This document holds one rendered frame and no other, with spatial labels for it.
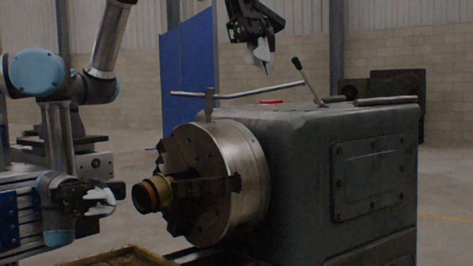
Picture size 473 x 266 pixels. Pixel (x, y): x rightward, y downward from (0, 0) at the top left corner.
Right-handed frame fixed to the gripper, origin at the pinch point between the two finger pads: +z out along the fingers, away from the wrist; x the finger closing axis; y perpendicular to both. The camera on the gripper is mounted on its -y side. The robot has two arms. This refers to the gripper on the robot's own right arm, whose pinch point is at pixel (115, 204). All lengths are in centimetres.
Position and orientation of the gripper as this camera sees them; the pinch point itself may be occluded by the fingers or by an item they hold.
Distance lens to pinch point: 108.6
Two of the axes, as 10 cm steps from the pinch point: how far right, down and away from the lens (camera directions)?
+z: 6.5, 0.6, -7.6
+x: -0.4, -9.9, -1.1
